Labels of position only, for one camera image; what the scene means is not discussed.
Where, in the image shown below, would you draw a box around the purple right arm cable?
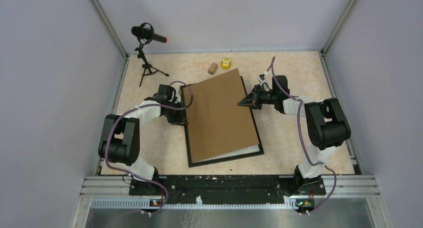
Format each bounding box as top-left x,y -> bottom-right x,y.
264,56 -> 338,216

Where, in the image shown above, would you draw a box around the small wooden block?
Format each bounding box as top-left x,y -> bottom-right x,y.
208,62 -> 218,75

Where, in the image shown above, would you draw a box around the black microphone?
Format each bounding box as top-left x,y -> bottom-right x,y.
131,22 -> 168,43

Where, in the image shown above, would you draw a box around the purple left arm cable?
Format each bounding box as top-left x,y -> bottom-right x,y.
103,80 -> 195,216

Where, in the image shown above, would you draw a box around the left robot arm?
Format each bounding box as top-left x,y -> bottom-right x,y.
98,84 -> 194,195

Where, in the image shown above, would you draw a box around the brown cardboard backing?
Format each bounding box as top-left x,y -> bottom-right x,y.
183,68 -> 260,164

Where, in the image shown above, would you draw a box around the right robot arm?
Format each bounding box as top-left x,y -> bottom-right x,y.
237,75 -> 351,195

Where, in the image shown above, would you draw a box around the black picture frame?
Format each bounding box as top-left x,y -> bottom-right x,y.
180,76 -> 265,169

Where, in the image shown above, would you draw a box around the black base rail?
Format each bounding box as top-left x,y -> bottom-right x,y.
129,175 -> 326,205

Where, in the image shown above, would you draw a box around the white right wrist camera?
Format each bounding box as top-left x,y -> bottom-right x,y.
257,74 -> 268,84

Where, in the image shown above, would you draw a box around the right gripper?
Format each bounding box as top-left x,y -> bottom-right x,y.
237,84 -> 277,111

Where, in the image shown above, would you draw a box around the yellow owl toy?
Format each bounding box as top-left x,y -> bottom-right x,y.
221,57 -> 231,69

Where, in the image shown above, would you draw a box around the black tripod stand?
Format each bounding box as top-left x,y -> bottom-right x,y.
134,42 -> 170,87

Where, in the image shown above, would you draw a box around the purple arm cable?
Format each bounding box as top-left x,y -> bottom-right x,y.
103,80 -> 195,216
264,56 -> 338,216

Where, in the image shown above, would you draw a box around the cat photo print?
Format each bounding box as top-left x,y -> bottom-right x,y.
200,145 -> 260,162

